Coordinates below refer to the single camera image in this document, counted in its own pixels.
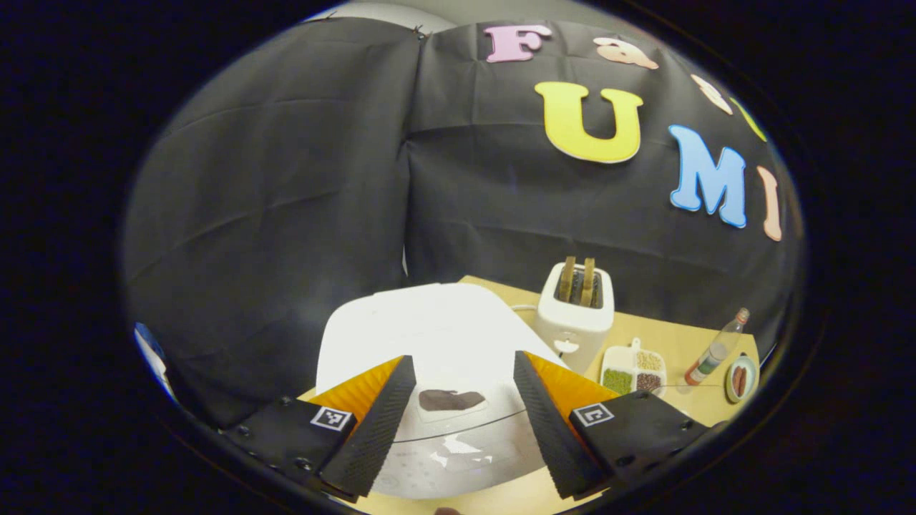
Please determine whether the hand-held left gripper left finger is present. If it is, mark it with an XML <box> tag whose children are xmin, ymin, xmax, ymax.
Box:
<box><xmin>222</xmin><ymin>355</ymin><xmax>417</xmax><ymax>500</ymax></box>

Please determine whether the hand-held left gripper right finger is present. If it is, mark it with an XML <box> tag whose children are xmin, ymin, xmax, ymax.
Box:
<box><xmin>513</xmin><ymin>350</ymin><xmax>723</xmax><ymax>501</ymax></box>

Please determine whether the white rice cooker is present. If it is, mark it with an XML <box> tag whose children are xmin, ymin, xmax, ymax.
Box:
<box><xmin>315</xmin><ymin>283</ymin><xmax>574</xmax><ymax>501</ymax></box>

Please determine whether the clear rice container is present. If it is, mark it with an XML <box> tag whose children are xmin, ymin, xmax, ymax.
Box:
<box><xmin>648</xmin><ymin>383</ymin><xmax>728</xmax><ymax>424</ymax></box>

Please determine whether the white toaster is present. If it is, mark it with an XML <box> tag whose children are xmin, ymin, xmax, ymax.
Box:
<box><xmin>536</xmin><ymin>263</ymin><xmax>617</xmax><ymax>375</ymax></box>

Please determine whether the white divided grain dish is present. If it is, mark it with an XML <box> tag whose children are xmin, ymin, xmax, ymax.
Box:
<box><xmin>600</xmin><ymin>338</ymin><xmax>668</xmax><ymax>397</ymax></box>

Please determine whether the clear plastic bottle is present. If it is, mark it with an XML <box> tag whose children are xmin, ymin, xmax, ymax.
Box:
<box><xmin>683</xmin><ymin>308</ymin><xmax>751</xmax><ymax>388</ymax></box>

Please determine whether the green round plate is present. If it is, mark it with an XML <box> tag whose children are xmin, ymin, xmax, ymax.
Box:
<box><xmin>724</xmin><ymin>355</ymin><xmax>760</xmax><ymax>404</ymax></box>

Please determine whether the black backdrop cloth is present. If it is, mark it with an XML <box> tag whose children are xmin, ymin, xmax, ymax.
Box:
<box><xmin>123</xmin><ymin>16</ymin><xmax>806</xmax><ymax>430</ymax></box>

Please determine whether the blue white object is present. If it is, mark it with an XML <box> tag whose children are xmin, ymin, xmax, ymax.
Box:
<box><xmin>135</xmin><ymin>323</ymin><xmax>175</xmax><ymax>398</ymax></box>

